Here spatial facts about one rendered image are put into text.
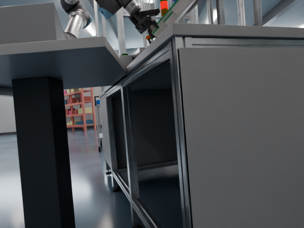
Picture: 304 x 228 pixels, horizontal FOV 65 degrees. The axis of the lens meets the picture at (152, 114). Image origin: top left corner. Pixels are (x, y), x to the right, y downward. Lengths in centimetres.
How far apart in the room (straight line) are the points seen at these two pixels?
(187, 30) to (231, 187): 42
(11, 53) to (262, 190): 78
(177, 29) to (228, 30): 15
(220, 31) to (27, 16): 78
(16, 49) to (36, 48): 5
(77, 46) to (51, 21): 43
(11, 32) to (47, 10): 17
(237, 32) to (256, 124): 25
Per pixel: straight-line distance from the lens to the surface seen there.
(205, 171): 63
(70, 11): 172
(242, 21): 257
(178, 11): 96
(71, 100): 1111
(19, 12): 117
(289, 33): 83
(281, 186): 80
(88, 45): 68
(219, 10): 98
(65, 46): 70
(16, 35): 115
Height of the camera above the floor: 65
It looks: 1 degrees down
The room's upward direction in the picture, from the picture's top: 5 degrees counter-clockwise
